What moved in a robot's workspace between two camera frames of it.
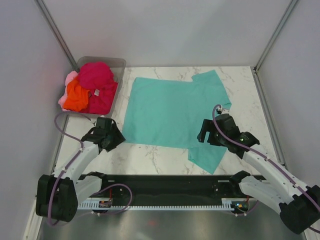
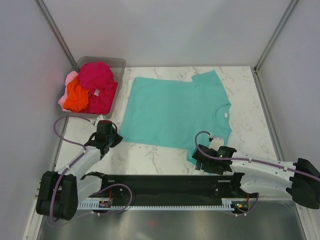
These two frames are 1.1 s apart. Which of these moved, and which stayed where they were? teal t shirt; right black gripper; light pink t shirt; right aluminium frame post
Moved: right black gripper
Stayed: teal t shirt; light pink t shirt; right aluminium frame post
